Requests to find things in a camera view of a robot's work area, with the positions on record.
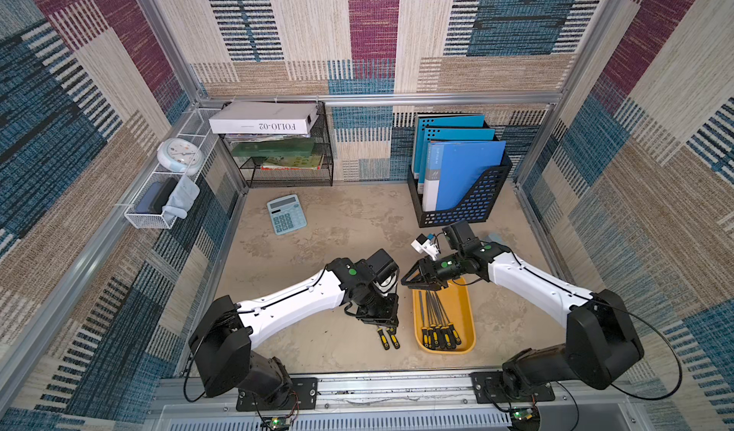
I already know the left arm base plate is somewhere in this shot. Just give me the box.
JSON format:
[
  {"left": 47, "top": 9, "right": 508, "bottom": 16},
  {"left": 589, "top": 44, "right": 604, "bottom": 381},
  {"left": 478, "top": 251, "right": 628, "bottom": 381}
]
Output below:
[{"left": 235, "top": 377, "right": 318, "bottom": 414}]

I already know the aluminium front rail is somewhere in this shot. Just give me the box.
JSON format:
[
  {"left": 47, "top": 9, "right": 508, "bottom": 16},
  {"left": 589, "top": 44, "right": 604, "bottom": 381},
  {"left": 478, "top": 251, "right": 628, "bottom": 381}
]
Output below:
[{"left": 143, "top": 368, "right": 653, "bottom": 430}]

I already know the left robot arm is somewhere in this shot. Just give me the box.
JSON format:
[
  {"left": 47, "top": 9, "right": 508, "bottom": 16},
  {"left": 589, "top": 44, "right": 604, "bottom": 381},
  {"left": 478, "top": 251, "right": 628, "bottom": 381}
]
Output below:
[{"left": 188, "top": 250, "right": 399, "bottom": 407}]

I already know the light blue calculator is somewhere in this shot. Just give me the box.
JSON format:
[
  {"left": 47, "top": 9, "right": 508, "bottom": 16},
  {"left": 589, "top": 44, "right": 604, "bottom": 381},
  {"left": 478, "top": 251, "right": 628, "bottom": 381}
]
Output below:
[{"left": 267, "top": 194, "right": 308, "bottom": 235}]

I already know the black wire desk shelf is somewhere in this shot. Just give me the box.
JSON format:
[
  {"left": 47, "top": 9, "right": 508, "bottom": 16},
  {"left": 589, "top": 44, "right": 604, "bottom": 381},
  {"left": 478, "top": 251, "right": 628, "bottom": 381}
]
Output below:
[{"left": 223, "top": 102, "right": 335, "bottom": 190}]

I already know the rear teal folder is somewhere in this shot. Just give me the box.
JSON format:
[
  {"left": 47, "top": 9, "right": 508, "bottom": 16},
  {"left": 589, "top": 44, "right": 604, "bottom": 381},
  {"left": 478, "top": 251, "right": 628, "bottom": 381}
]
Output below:
[{"left": 411, "top": 113, "right": 485, "bottom": 179}]

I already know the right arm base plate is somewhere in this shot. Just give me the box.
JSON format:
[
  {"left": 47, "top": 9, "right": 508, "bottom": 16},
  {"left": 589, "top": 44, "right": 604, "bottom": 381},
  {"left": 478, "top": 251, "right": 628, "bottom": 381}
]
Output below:
[{"left": 469, "top": 371, "right": 555, "bottom": 404}]

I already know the grey blue stapler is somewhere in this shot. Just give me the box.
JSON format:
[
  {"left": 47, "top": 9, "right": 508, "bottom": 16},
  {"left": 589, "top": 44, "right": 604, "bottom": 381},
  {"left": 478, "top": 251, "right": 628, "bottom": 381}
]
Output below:
[{"left": 487, "top": 232, "right": 508, "bottom": 246}]

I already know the dark blue case in basket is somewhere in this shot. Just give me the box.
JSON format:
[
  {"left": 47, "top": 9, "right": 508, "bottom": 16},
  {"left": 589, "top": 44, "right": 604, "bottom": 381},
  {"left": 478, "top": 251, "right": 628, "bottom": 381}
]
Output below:
[{"left": 133, "top": 178, "right": 178, "bottom": 215}]

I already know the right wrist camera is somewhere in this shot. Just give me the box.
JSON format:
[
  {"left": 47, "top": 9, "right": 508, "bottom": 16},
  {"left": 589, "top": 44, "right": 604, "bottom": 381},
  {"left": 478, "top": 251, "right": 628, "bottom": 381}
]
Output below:
[{"left": 411, "top": 233, "right": 441, "bottom": 260}]

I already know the yellow plastic storage tray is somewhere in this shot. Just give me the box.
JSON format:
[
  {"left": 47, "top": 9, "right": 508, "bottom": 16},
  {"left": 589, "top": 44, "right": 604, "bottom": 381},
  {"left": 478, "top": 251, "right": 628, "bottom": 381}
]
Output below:
[{"left": 412, "top": 278, "right": 477, "bottom": 355}]

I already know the front blue folder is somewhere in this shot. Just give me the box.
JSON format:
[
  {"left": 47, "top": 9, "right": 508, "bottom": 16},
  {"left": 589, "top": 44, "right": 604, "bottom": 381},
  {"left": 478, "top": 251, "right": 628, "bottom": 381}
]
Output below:
[{"left": 422, "top": 141, "right": 506, "bottom": 211}]

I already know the middle teal folder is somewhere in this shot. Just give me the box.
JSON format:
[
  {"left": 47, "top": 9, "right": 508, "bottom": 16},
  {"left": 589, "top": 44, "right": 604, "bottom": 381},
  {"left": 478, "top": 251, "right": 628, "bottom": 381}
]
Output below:
[{"left": 412, "top": 126, "right": 495, "bottom": 188}]

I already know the black mesh file holder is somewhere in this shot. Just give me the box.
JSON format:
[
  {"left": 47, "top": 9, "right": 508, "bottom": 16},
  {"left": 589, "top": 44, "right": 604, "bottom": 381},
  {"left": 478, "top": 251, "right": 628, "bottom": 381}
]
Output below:
[{"left": 407, "top": 153, "right": 513, "bottom": 228}]

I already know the white wire wall basket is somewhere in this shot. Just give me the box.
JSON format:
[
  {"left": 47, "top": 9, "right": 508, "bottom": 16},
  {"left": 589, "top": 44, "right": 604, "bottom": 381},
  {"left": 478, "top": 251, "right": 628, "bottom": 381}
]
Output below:
[{"left": 124, "top": 108, "right": 218, "bottom": 230}]

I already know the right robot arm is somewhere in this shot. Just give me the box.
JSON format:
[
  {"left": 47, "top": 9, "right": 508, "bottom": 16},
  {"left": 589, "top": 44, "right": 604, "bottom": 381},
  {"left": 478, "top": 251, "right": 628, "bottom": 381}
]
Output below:
[{"left": 401, "top": 221, "right": 644, "bottom": 399}]

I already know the file tool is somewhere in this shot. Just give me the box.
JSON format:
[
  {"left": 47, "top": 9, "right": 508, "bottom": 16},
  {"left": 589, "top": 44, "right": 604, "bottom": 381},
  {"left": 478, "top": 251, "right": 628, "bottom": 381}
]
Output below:
[
  {"left": 437, "top": 326, "right": 451, "bottom": 351},
  {"left": 418, "top": 291, "right": 432, "bottom": 350},
  {"left": 428, "top": 292, "right": 441, "bottom": 350},
  {"left": 424, "top": 292, "right": 436, "bottom": 350},
  {"left": 422, "top": 318, "right": 433, "bottom": 350},
  {"left": 430, "top": 292, "right": 456, "bottom": 351},
  {"left": 378, "top": 328, "right": 390, "bottom": 351},
  {"left": 433, "top": 292, "right": 462, "bottom": 350},
  {"left": 387, "top": 328, "right": 401, "bottom": 350}
]

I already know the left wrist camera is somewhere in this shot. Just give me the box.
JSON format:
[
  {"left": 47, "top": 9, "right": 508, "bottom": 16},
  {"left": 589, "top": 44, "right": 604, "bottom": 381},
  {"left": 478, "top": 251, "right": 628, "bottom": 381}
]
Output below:
[{"left": 377, "top": 268, "right": 399, "bottom": 295}]

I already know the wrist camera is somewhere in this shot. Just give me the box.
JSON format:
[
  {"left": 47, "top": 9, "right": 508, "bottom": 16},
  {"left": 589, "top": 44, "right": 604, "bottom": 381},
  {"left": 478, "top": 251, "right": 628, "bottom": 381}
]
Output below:
[
  {"left": 377, "top": 268, "right": 399, "bottom": 295},
  {"left": 411, "top": 233, "right": 441, "bottom": 260}
]

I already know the light blue cloth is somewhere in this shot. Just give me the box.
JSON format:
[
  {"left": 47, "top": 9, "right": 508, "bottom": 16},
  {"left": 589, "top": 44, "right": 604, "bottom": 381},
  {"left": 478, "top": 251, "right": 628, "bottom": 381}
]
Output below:
[{"left": 162, "top": 175, "right": 200, "bottom": 222}]

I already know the white folio box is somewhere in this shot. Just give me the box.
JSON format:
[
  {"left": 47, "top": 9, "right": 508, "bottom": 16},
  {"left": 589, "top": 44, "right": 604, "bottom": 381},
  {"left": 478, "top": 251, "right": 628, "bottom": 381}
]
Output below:
[{"left": 209, "top": 102, "right": 318, "bottom": 135}]

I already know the teal folder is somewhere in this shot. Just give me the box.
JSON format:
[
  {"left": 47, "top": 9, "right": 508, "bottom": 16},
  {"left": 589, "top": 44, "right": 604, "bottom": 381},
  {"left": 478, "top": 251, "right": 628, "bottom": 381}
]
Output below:
[
  {"left": 412, "top": 126, "right": 495, "bottom": 188},
  {"left": 411, "top": 113, "right": 485, "bottom": 179}
]

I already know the green book on shelf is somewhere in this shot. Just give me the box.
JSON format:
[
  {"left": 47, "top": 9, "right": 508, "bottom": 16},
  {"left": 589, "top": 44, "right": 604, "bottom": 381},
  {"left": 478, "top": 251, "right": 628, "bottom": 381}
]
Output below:
[{"left": 231, "top": 138, "right": 317, "bottom": 159}]

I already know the white round clock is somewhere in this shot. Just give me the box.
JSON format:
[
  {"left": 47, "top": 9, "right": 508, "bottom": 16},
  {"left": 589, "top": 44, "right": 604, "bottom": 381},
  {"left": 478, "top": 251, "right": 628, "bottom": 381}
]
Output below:
[{"left": 157, "top": 138, "right": 205, "bottom": 176}]

